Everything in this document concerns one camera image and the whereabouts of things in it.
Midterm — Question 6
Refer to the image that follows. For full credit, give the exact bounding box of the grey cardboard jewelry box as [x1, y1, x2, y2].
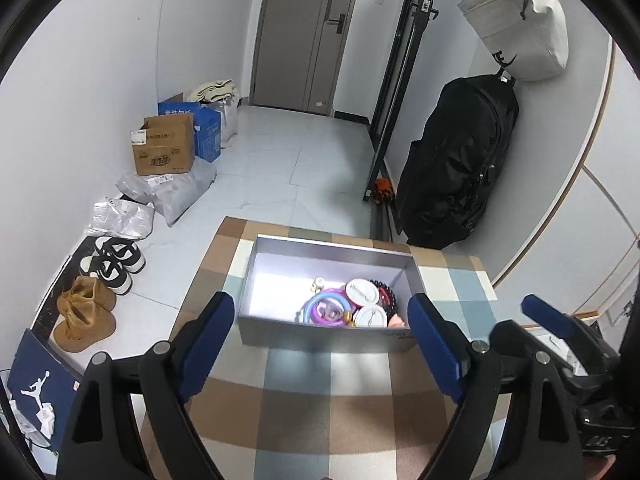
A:
[238, 235, 424, 353]

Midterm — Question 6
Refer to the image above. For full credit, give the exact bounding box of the black white sneaker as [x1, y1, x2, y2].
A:
[79, 254, 132, 296]
[94, 236, 146, 274]

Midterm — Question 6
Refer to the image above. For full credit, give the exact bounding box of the tan suede boot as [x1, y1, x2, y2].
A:
[56, 275, 116, 316]
[53, 304, 116, 353]

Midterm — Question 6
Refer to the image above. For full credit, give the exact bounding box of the grey plastic parcel bag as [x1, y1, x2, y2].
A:
[116, 157, 217, 226]

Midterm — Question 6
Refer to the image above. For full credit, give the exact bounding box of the white crumpled plastic bag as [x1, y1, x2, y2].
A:
[85, 198, 155, 240]

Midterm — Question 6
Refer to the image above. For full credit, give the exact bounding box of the black large bag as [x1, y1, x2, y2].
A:
[396, 72, 520, 250]

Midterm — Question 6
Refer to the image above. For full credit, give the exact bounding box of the brown cardboard box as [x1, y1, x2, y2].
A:
[130, 114, 195, 177]

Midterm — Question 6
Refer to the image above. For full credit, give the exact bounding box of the blue cardboard box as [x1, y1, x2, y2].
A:
[157, 101, 221, 162]

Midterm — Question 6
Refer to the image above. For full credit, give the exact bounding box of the white plastic bag with cloth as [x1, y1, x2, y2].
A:
[186, 79, 240, 148]

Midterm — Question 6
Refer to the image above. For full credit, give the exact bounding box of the white Nike tote bag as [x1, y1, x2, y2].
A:
[458, 0, 570, 81]

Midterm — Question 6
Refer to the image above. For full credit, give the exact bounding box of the grey door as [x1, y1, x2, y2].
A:
[250, 0, 356, 116]

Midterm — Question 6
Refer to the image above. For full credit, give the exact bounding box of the black tripod stand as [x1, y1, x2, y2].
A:
[363, 0, 438, 242]

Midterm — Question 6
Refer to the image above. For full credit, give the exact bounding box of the black bead bracelet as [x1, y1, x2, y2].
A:
[369, 278, 403, 317]

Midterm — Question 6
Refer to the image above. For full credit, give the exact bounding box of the blue ring bracelet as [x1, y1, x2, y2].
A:
[295, 289, 356, 328]

